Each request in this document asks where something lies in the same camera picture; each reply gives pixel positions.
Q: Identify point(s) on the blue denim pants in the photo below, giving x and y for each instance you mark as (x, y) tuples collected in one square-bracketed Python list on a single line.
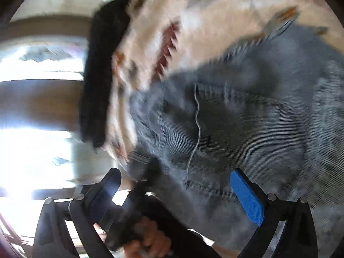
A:
[(242, 129)]

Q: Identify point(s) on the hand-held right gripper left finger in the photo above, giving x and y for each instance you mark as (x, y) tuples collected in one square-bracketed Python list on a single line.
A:
[(106, 193)]

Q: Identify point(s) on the black cloth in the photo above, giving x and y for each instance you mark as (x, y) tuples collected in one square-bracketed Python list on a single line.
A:
[(99, 86)]

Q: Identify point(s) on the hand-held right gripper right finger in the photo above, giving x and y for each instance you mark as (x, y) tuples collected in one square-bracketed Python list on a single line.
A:
[(247, 196)]

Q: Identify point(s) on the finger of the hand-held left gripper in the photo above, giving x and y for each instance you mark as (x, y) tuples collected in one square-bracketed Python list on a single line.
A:
[(151, 170)]

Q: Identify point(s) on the person's left hand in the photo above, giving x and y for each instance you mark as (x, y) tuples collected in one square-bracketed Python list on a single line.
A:
[(151, 237)]

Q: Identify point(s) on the leaf printed fleece blanket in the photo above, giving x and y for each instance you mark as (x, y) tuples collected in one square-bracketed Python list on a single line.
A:
[(215, 18)]

